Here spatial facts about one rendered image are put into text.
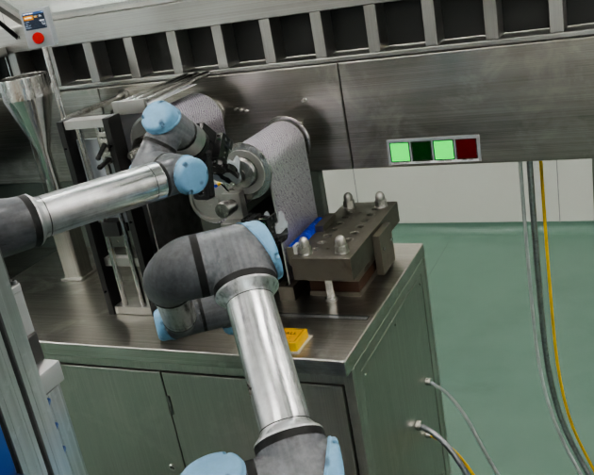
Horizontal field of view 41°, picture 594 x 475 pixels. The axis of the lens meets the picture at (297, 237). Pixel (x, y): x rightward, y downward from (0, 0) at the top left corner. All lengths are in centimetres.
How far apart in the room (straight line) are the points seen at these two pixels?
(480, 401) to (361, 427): 138
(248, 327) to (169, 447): 90
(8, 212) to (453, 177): 354
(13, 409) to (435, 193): 388
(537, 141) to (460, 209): 268
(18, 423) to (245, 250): 50
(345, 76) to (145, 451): 114
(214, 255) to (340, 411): 62
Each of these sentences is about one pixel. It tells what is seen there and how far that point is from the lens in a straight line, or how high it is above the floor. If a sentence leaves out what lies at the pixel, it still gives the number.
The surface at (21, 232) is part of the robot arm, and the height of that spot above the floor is 138.
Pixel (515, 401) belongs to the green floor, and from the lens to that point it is 321.
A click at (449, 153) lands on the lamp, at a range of 215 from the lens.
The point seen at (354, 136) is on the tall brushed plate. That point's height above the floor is 124.
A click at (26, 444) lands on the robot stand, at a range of 113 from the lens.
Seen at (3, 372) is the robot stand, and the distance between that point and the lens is 108.
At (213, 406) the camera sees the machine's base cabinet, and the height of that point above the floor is 73.
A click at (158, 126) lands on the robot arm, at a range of 169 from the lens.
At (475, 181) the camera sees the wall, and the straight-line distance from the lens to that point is 468.
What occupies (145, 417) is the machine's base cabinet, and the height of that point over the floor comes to 67.
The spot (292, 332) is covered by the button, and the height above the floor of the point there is 92.
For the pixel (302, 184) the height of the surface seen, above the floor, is 115.
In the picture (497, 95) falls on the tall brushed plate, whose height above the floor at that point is 132.
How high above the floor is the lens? 177
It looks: 20 degrees down
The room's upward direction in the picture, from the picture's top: 10 degrees counter-clockwise
